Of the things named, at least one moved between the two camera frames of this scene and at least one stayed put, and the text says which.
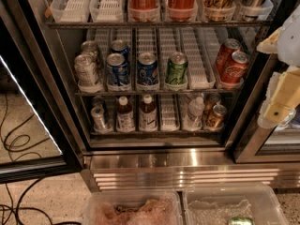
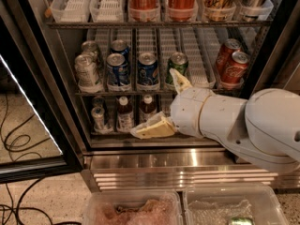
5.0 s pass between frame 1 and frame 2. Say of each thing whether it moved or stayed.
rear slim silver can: stayed
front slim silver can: stayed
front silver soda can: stayed
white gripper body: moved
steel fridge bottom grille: stayed
